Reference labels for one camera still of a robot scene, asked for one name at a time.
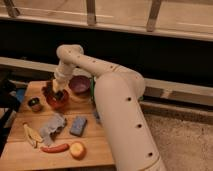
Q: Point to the red sausage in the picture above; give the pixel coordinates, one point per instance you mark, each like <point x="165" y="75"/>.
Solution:
<point x="55" y="149"/>

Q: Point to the purple bowl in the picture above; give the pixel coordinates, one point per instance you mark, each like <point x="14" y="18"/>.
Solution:
<point x="79" y="84"/>

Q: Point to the blue translucent cup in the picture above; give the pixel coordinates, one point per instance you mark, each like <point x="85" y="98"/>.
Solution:
<point x="97" y="117"/>

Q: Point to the black chair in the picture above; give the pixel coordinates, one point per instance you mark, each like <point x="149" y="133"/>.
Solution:
<point x="8" y="102"/>

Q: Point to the dark grape bunch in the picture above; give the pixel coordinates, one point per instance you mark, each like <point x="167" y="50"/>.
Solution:
<point x="47" y="90"/>

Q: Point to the green plastic tray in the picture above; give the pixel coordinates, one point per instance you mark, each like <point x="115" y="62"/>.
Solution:
<point x="92" y="89"/>

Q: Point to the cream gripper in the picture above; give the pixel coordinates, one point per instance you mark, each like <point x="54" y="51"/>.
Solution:
<point x="62" y="74"/>

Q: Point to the crumpled grey cloth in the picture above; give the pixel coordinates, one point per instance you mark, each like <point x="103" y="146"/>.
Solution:
<point x="54" y="125"/>

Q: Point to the red yellow apple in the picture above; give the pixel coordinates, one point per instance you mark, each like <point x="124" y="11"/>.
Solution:
<point x="77" y="150"/>

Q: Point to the small brown cup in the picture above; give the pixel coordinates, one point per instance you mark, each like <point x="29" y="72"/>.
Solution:
<point x="34" y="104"/>

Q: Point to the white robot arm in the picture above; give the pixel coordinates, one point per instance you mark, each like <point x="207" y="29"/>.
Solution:
<point x="116" y="93"/>

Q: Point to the blue sponge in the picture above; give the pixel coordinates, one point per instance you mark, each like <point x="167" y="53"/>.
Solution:
<point x="78" y="126"/>

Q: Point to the red bowl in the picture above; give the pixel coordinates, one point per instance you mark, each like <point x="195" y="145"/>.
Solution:
<point x="55" y="103"/>

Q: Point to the black eraser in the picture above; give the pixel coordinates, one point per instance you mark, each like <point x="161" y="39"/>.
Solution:
<point x="59" y="95"/>

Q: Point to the blue object beside table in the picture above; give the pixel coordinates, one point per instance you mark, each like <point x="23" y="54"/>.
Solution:
<point x="20" y="93"/>

